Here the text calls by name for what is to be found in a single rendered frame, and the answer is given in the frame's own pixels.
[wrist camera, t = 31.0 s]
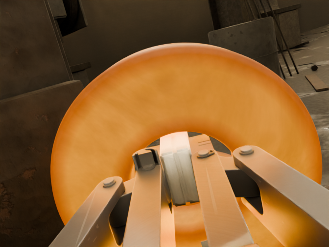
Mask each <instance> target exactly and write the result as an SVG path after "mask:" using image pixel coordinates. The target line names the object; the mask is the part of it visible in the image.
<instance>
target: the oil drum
mask: <svg viewBox="0 0 329 247"><path fill-rule="evenodd" d="M208 38H209V43H210V45H213V46H217V47H221V48H224V49H227V50H230V51H233V52H236V53H239V54H242V55H244V56H246V57H249V58H251V59H253V60H255V61H257V62H259V63H261V64H262V65H264V66H266V67H267V68H269V69H270V70H271V71H273V72H274V73H275V74H277V75H278V76H279V77H280V78H282V76H281V70H280V63H279V56H278V51H279V50H278V49H277V42H276V35H275V28H274V21H273V17H271V16H270V17H266V18H262V19H257V18H256V19H252V20H250V22H246V23H242V24H238V25H234V26H230V27H226V28H222V29H218V30H214V31H210V32H209V33H208Z"/></svg>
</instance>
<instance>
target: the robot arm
mask: <svg viewBox="0 0 329 247"><path fill-rule="evenodd" d="M132 158H133V161H134V165H135V168H136V175H135V177H134V178H133V179H130V180H128V181H126V182H123V180H122V178H121V177H119V176H114V177H108V178H106V179H104V180H103V181H101V182H100V183H99V184H98V185H97V186H96V187H95V189H94V190H93V191H92V192H91V194H90V195H89V196H88V197H87V199H86V200H85V201H84V202H83V204H82V205H81V206H80V207H79V209H78V210H77V211H76V212H75V214H74V215H73V216H72V218H71V219H70V220H69V221H68V223H67V224H66V225H65V226H64V228H63V229H62V230H61V231H60V233H59V234H58V235H57V237H56V238H55V239H54V240H53V242H52V243H51V244H50V245H49V247H176V245H175V227H174V210H173V205H175V206H176V207H177V206H182V205H186V202H190V204H191V203H196V202H200V205H201V210H202V215H203V221H204V226H205V231H206V236H207V240H208V245H209V247H259V245H258V244H257V243H254V241H253V238H252V236H251V234H250V231H249V229H248V226H247V224H246V221H245V219H244V217H243V214H242V212H241V209H240V207H239V205H238V202H237V200H236V198H241V200H242V202H243V204H244V205H245V206H246V207H247V208H248V209H249V210H250V211H251V212H252V213H253V214H254V215H255V216H256V217H257V218H258V219H259V220H260V221H261V222H262V223H263V225H264V226H265V227H266V228H267V229H268V230H269V231H270V232H271V233H272V234H273V235H274V236H275V237H276V238H277V239H278V240H279V241H280V242H281V243H282V244H283V245H284V247H329V190H328V189H327V188H325V187H323V186H322V185H320V184H318V183H317V182H315V181H313V180H312V179H310V178H309V177H307V176H305V175H304V174H302V173H300V172H299V171H297V170H295V169H294V168H292V167H291V166H289V165H287V164H286V163H284V162H283V161H281V160H279V159H278V158H276V157H274V156H272V155H271V154H269V153H267V152H266V151H264V150H263V149H261V148H259V147H257V146H251V145H245V146H242V147H239V148H237V149H235V150H234V151H233V157H223V156H219V155H218V154H217V152H216V151H215V150H214V148H213V146H212V143H211V141H210V138H209V136H207V135H205V134H202V135H198V136H194V137H188V133H187V132H177V133H172V134H168V135H165V136H163V137H161V138H160V145H158V146H154V147H150V148H144V149H141V150H139V151H136V152H135V153H134V154H133V155H132ZM172 204H173V205H172Z"/></svg>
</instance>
